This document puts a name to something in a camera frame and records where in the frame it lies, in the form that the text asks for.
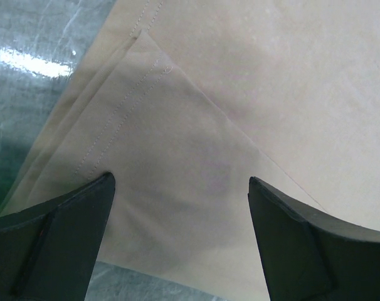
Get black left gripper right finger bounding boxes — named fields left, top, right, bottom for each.
left=248, top=177, right=380, bottom=300

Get beige t shirt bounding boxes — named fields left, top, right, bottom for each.
left=2, top=1, right=380, bottom=300

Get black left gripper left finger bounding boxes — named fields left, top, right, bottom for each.
left=0, top=172, right=115, bottom=300

